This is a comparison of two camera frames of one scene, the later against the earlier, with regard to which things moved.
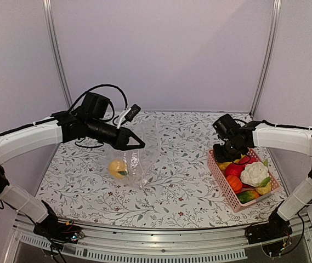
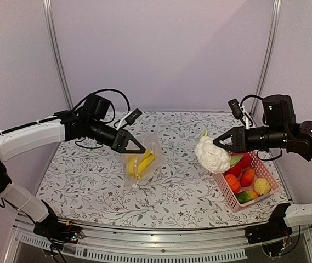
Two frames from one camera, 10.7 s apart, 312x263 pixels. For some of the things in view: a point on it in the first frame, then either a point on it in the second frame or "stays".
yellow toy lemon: [118, 169] to [132, 163]
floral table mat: [170, 182] stays
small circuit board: [74, 238] stays
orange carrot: [234, 182] stays
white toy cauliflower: [253, 173] to [213, 157]
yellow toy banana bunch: [223, 165] to [148, 159]
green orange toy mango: [245, 196] stays
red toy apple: [233, 169] stays
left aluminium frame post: [47, 10] stays
